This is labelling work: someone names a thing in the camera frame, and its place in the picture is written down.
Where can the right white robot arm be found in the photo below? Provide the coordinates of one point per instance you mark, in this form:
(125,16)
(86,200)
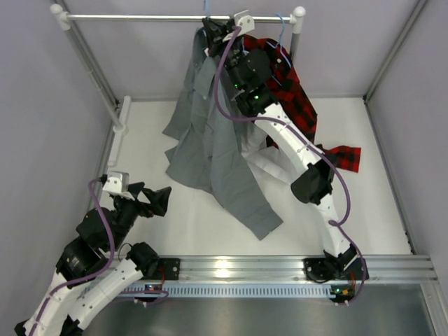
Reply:
(270,96)

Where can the red black plaid shirt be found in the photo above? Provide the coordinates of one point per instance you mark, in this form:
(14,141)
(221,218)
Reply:
(299,109)

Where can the white shirt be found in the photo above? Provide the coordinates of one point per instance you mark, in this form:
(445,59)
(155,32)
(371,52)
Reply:
(262,152)

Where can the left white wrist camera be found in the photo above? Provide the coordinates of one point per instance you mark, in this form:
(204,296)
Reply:
(117,185)

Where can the right aluminium frame post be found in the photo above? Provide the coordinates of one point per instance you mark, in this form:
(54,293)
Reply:
(393,52)

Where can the rack upright pole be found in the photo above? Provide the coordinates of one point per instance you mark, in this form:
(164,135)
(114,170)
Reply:
(94,72)
(294,42)

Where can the light blue hanger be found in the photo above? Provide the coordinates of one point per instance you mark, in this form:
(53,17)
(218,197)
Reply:
(206,8)

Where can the perforated cable duct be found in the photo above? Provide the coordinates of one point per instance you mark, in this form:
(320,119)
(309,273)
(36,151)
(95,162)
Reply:
(183,290)

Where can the metal clothes rail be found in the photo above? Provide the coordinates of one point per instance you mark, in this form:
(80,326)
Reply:
(63,15)

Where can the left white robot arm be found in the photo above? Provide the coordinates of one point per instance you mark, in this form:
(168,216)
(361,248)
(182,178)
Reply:
(84,281)

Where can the right rack upright pole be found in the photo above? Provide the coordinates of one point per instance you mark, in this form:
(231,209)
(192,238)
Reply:
(294,42)

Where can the grey shirt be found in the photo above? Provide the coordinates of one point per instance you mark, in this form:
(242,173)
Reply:
(208,155)

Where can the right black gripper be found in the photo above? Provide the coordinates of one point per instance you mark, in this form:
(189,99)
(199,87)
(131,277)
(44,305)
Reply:
(214,30)

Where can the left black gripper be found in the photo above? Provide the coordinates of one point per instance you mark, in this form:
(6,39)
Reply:
(158,199)

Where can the white rack foot bar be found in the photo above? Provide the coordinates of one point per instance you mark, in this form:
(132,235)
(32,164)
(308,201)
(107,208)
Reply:
(120,133)

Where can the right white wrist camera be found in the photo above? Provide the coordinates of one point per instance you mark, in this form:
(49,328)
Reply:
(244,20)

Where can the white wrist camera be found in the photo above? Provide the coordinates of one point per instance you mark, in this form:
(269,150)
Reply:
(244,20)
(117,185)

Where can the left rack upright pole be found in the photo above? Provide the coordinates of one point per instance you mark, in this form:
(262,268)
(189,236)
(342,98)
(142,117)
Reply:
(94,72)

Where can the blue hanger under plaid shirt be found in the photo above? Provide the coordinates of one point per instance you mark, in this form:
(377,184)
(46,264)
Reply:
(279,50)

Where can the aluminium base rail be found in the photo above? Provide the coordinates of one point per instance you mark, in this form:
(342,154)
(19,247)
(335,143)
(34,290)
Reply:
(389,269)

